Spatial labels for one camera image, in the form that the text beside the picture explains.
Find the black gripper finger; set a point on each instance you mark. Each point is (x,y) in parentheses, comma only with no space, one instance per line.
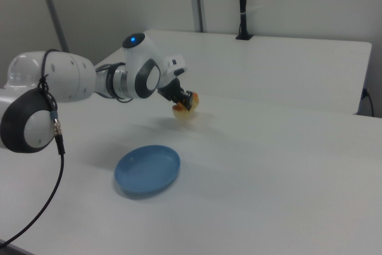
(188,99)

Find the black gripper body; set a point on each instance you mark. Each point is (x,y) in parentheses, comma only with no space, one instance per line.
(172,90)

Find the orange-topped bread roll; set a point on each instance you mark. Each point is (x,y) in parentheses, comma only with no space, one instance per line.
(186,113)

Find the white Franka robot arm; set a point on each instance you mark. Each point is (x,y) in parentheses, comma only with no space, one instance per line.
(71,79)

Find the blue round plate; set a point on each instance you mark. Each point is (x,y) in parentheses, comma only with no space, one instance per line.
(147,171)

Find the white rectangular table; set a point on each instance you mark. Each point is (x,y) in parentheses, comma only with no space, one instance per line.
(268,67)

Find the black camera pole with base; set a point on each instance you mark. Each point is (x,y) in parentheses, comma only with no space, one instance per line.
(243,4)

